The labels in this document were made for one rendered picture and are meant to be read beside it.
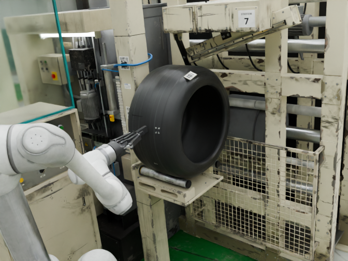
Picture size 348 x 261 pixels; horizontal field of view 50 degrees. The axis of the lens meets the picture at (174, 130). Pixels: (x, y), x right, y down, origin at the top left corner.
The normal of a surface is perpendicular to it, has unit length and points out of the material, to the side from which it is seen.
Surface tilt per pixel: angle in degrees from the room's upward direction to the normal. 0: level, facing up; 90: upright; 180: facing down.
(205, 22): 90
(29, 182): 90
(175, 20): 90
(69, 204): 90
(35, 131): 64
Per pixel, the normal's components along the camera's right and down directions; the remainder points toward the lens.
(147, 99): -0.55, -0.32
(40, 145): 0.15, -0.26
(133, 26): 0.77, 0.15
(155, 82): -0.42, -0.60
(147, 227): -0.63, 0.31
